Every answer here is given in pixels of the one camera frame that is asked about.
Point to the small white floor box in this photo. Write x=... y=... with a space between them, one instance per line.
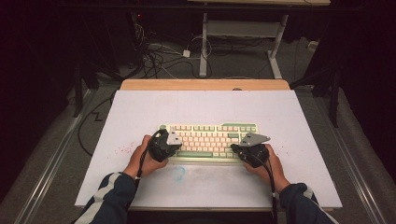
x=313 y=46

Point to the person's left hand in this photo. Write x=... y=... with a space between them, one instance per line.
x=141 y=161

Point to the white table cover sheet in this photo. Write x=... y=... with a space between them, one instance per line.
x=202 y=105

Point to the person's right hand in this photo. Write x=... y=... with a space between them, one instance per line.
x=274 y=174

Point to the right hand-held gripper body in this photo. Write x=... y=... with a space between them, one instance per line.
x=253 y=152

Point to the wooden table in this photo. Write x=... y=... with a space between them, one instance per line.
x=202 y=84

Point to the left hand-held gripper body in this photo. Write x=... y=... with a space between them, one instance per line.
x=162 y=147

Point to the metal floor rail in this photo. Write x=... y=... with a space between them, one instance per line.
x=53 y=161
x=351 y=161

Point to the white metal desk frame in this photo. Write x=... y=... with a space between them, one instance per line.
x=239 y=29

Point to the white power adapter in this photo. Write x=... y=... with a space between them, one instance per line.
x=186 y=53

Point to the black stand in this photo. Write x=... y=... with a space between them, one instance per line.
x=79 y=90
x=333 y=93

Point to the green and cream keyboard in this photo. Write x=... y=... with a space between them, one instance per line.
x=208 y=141

